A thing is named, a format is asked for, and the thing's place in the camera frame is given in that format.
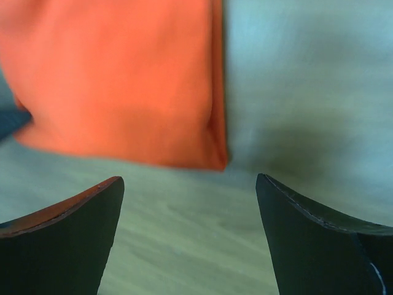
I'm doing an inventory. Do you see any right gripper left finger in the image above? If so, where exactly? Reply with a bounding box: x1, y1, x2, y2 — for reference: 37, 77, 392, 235
1, 176, 125, 295

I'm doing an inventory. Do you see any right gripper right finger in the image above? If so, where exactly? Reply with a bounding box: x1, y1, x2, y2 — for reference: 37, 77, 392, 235
256, 173, 392, 295

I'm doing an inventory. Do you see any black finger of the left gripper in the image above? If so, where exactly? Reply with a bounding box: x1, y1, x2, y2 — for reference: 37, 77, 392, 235
0, 108, 32, 140

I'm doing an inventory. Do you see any orange t shirt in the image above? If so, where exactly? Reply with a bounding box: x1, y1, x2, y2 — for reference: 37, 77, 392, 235
1, 1, 228, 171

